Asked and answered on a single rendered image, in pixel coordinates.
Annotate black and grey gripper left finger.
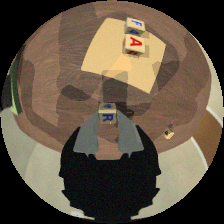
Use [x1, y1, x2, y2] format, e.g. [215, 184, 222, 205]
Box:
[58, 111, 100, 178]

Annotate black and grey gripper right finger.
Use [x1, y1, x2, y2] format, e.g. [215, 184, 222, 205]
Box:
[116, 110, 162, 176]

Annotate tan flat mat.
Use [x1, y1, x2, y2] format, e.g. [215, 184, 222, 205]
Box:
[81, 18, 166, 93]

